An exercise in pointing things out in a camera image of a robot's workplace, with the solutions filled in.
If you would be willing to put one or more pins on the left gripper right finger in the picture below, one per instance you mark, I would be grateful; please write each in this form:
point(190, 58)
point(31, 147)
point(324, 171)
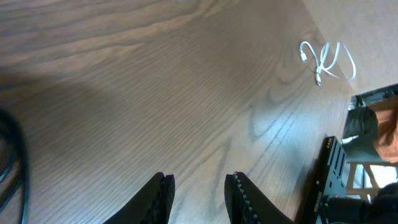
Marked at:
point(246, 204)

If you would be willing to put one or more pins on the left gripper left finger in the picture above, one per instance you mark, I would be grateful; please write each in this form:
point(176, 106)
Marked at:
point(152, 204)

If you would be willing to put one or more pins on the wooden chair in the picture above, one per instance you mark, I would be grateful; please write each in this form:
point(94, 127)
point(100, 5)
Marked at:
point(363, 180)

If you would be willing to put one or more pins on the person in grey trousers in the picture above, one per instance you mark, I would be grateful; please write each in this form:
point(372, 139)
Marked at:
point(374, 129)

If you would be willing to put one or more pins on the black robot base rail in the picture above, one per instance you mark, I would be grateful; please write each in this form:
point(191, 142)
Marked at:
point(323, 179)

